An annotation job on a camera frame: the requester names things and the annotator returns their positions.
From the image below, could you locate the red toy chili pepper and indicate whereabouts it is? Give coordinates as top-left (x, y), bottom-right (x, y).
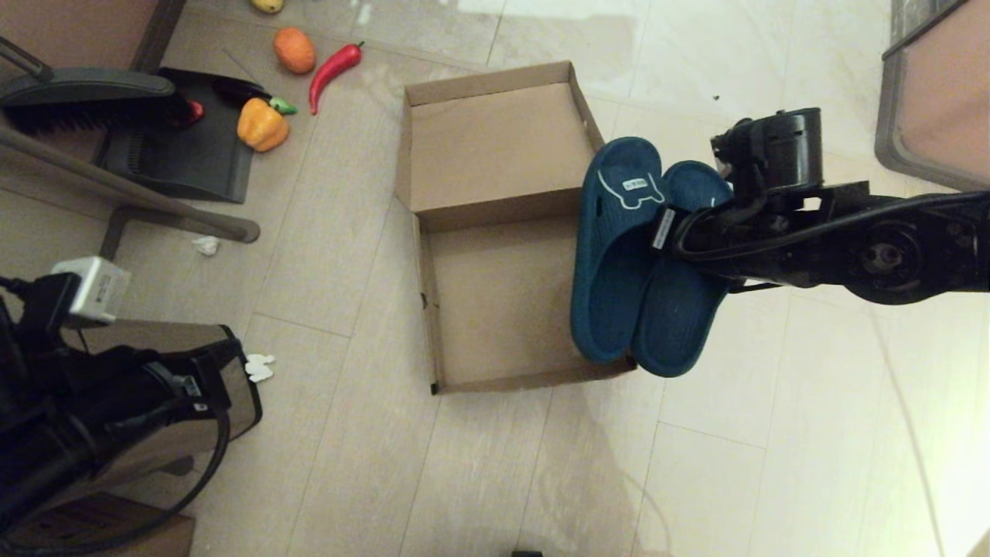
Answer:
top-left (309, 43), bottom-right (364, 117)

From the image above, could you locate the brown table with grey rim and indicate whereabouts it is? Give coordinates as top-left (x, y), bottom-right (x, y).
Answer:
top-left (876, 0), bottom-right (990, 194)

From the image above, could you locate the black plastic dustpan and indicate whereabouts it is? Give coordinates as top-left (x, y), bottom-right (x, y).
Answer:
top-left (99, 68), bottom-right (256, 205)

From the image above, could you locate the dark blue dog-print slipper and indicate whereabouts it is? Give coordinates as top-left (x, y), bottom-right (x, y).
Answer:
top-left (571, 137), bottom-right (667, 364)
top-left (630, 160), bottom-right (736, 378)

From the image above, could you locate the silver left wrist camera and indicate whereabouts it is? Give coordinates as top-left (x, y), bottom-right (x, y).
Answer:
top-left (50, 256), bottom-right (132, 326)

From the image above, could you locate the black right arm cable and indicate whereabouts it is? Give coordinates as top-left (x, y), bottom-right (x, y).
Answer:
top-left (673, 193), bottom-right (990, 260)

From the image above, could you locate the brown furniture panel dark edge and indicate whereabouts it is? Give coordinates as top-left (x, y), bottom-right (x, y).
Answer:
top-left (0, 0), bottom-right (188, 78)

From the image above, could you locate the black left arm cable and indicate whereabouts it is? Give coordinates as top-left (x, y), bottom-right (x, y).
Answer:
top-left (0, 406), bottom-right (233, 554)

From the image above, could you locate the brown cardboard shoe box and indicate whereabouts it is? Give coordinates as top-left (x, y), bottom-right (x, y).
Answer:
top-left (394, 60), bottom-right (639, 395)

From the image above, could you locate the dark toy eggplant green stem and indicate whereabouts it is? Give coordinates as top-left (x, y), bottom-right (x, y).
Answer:
top-left (213, 77), bottom-right (298, 117)

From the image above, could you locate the brown metal furniture frame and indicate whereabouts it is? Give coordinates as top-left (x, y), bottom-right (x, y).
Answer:
top-left (0, 128), bottom-right (262, 264)

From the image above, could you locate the black broom with grey head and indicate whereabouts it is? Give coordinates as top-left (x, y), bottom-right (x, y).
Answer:
top-left (0, 39), bottom-right (188, 138)

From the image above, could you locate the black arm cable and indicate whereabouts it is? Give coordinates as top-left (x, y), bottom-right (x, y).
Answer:
top-left (0, 406), bottom-right (233, 554)
top-left (673, 193), bottom-right (990, 260)

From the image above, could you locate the brown trash bin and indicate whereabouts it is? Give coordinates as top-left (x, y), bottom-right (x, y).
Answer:
top-left (23, 323), bottom-right (264, 515)

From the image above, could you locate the orange toy bell pepper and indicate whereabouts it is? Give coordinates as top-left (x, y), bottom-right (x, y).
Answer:
top-left (237, 97), bottom-right (291, 154)

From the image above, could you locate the orange toy fruit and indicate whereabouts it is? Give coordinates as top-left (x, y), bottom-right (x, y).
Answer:
top-left (273, 27), bottom-right (317, 76)

